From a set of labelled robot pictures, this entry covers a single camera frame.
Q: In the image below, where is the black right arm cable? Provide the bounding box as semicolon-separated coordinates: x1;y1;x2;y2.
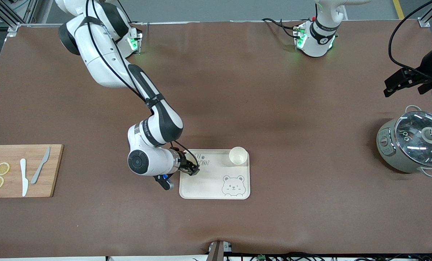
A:
85;0;199;169

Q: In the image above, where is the glass pot lid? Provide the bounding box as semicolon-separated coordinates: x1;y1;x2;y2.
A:
394;111;432;167

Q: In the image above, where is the wooden cutting board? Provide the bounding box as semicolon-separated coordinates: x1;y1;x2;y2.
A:
0;144;64;198

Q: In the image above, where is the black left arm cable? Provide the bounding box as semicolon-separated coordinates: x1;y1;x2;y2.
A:
389;0;432;78

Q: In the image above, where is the table edge mount post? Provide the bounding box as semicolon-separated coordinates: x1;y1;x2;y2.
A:
206;240;232;261

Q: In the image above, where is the cream bear print tray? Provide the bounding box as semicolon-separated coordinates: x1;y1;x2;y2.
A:
179;149;251;200

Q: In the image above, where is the white plastic knife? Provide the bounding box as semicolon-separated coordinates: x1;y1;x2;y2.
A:
20;158;29;197

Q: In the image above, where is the black base cable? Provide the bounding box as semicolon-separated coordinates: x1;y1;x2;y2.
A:
116;0;144;26
262;17;299;38

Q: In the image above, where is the grey plastic knife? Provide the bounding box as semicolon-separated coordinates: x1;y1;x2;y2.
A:
30;146;51;185

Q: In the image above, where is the black left base cable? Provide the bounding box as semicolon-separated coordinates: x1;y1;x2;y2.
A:
262;17;299;38

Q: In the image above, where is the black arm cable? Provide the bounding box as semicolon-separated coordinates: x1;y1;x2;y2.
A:
389;0;432;78
85;0;199;169

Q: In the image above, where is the black right base cable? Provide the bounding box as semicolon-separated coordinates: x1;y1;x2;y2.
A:
116;0;144;26

